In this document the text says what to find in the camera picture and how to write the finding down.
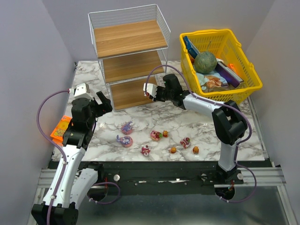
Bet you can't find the pink bear toy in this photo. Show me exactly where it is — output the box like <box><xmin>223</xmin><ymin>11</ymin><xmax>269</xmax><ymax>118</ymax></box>
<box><xmin>141</xmin><ymin>145</ymin><xmax>150</xmax><ymax>157</ymax></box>

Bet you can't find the blue book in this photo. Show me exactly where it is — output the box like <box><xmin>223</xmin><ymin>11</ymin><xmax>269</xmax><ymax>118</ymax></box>
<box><xmin>183</xmin><ymin>36</ymin><xmax>200</xmax><ymax>59</ymax></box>

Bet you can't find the red white cake toy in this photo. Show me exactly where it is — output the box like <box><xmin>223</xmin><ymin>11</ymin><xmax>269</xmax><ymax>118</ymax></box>
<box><xmin>180</xmin><ymin>137</ymin><xmax>191</xmax><ymax>149</ymax></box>

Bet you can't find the small orange bear toy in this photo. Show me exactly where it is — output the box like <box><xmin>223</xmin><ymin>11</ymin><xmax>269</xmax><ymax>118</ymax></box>
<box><xmin>163</xmin><ymin>130</ymin><xmax>168</xmax><ymax>137</ymax></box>

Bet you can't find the purple box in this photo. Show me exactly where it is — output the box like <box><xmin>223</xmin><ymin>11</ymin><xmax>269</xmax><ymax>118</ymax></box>
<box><xmin>215</xmin><ymin>61</ymin><xmax>244</xmax><ymax>89</ymax></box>

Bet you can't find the white wire wooden shelf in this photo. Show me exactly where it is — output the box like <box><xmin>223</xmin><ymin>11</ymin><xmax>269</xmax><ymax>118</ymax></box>
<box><xmin>88</xmin><ymin>4</ymin><xmax>171</xmax><ymax>111</ymax></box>

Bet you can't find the orange sponge box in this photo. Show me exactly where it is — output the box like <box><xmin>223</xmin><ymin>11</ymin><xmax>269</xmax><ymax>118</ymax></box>
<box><xmin>50</xmin><ymin>115</ymin><xmax>72</xmax><ymax>146</ymax></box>

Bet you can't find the yellow plastic basket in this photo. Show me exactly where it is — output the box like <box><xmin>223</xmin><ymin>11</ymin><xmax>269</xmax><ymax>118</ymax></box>
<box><xmin>179</xmin><ymin>29</ymin><xmax>263</xmax><ymax>104</ymax></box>

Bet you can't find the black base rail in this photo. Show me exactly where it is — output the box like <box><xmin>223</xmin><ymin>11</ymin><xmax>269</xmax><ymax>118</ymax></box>
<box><xmin>48</xmin><ymin>160</ymin><xmax>275</xmax><ymax>196</ymax></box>

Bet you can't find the snack bag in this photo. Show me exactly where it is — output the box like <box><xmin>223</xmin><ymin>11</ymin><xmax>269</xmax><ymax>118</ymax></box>
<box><xmin>196</xmin><ymin>72</ymin><xmax>230</xmax><ymax>93</ymax></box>

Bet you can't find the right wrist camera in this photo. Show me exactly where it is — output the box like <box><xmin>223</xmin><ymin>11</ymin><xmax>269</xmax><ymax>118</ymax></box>
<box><xmin>143</xmin><ymin>83</ymin><xmax>158</xmax><ymax>101</ymax></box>

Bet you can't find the purple bunny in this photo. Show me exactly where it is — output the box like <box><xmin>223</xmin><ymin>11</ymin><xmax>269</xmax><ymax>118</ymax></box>
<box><xmin>121</xmin><ymin>121</ymin><xmax>133</xmax><ymax>135</ymax></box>
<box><xmin>116</xmin><ymin>135</ymin><xmax>133</xmax><ymax>148</ymax></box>

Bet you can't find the orange burger toy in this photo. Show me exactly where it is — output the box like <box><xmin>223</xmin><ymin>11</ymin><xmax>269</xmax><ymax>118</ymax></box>
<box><xmin>169</xmin><ymin>147</ymin><xmax>177</xmax><ymax>154</ymax></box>

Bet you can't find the pink strawberry cake toy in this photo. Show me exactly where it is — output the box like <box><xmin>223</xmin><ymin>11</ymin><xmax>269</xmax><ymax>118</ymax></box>
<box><xmin>150</xmin><ymin>130</ymin><xmax>163</xmax><ymax>141</ymax></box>

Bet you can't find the orange duck toy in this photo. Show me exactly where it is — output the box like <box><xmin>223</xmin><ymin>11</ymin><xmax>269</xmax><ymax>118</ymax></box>
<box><xmin>192</xmin><ymin>146</ymin><xmax>199</xmax><ymax>154</ymax></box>

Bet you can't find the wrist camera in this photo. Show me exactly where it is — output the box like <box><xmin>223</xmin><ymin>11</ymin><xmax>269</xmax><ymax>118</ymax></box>
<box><xmin>143</xmin><ymin>83</ymin><xmax>158</xmax><ymax>101</ymax></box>
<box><xmin>69</xmin><ymin>83</ymin><xmax>94</xmax><ymax>100</ymax></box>

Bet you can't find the small orange box in basket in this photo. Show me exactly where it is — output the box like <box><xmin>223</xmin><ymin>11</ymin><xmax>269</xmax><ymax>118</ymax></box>
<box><xmin>228</xmin><ymin>64</ymin><xmax>237</xmax><ymax>73</ymax></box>

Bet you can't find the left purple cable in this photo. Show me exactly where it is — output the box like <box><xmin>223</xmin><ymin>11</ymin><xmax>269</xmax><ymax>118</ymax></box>
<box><xmin>37</xmin><ymin>90</ymin><xmax>72</xmax><ymax>225</ymax></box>

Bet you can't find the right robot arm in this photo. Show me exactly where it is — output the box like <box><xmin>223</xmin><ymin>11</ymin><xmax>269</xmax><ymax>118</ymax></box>
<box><xmin>143</xmin><ymin>74</ymin><xmax>248</xmax><ymax>173</ymax></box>

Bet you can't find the green melon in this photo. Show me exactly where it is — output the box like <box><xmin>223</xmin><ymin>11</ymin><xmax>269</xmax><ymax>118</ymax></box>
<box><xmin>194</xmin><ymin>51</ymin><xmax>217</xmax><ymax>74</ymax></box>

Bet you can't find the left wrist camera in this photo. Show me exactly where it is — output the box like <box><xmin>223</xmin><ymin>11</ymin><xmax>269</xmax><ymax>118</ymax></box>
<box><xmin>69</xmin><ymin>83</ymin><xmax>94</xmax><ymax>100</ymax></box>

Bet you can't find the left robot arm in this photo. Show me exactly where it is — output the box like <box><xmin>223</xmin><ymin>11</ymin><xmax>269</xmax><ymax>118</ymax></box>
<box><xmin>31</xmin><ymin>90</ymin><xmax>113</xmax><ymax>225</ymax></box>

